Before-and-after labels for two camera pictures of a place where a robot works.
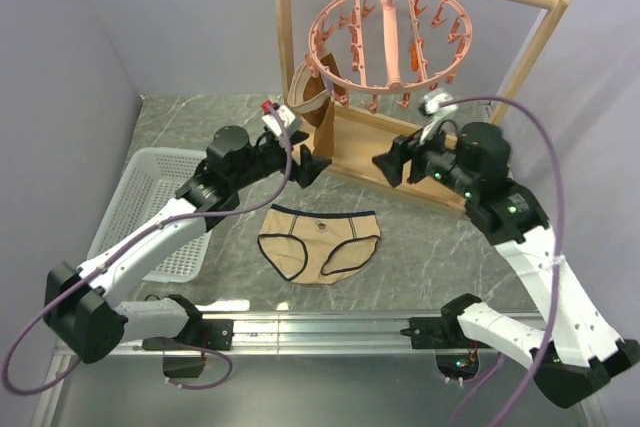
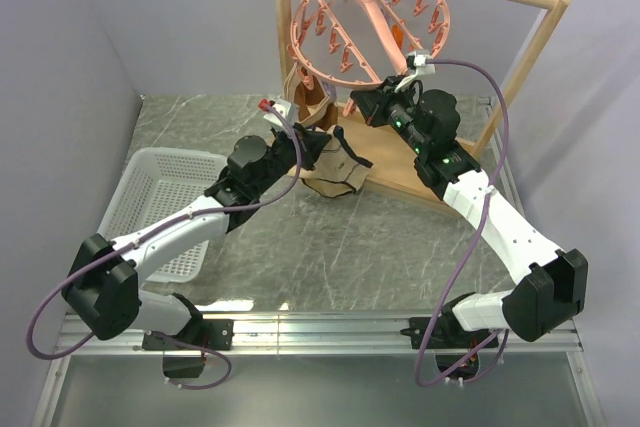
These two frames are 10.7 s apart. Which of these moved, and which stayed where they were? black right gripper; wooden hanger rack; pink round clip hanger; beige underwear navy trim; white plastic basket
Moved: beige underwear navy trim; black right gripper; pink round clip hanger
Stayed: wooden hanger rack; white plastic basket
